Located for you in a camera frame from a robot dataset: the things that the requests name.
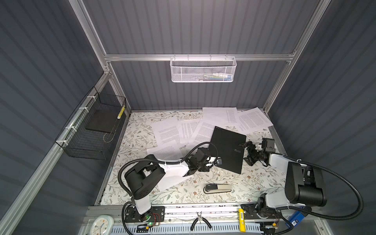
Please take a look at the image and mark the white wall clock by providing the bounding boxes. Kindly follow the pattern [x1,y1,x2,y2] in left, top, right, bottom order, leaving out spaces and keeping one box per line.
[88,215,115,235]

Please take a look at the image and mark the black handled pliers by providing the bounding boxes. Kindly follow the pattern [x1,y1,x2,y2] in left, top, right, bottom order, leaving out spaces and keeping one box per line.
[190,212,212,231]

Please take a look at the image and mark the yellow marker in basket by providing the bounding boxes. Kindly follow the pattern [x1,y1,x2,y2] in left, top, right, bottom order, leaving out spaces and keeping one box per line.
[117,106,125,119]

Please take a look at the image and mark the black wire basket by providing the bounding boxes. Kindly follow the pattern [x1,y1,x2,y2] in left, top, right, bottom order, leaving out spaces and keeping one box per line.
[55,88,127,160]

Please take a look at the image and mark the grey black stapler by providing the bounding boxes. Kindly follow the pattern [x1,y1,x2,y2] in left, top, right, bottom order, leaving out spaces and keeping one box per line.
[203,184,232,194]

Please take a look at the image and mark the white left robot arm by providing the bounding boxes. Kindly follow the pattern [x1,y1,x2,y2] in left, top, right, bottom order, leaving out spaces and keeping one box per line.
[117,142,219,222]

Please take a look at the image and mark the black pad in basket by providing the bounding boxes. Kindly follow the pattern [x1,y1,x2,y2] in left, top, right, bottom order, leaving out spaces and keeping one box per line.
[85,110,120,133]

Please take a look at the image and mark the black file folder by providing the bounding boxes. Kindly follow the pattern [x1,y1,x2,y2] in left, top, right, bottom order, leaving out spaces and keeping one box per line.
[210,126,246,174]

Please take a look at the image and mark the white wire mesh basket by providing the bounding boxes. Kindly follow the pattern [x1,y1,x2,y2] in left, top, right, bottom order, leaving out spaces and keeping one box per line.
[169,56,237,83]

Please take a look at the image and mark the yellow utility knife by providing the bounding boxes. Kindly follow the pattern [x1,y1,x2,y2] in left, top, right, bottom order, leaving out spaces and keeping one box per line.
[238,208,246,233]

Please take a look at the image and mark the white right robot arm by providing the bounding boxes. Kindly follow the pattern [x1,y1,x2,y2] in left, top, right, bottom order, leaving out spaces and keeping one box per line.
[240,138,364,221]

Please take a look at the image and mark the pens in white basket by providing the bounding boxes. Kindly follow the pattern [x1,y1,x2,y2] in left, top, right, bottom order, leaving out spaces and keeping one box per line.
[194,73,233,82]

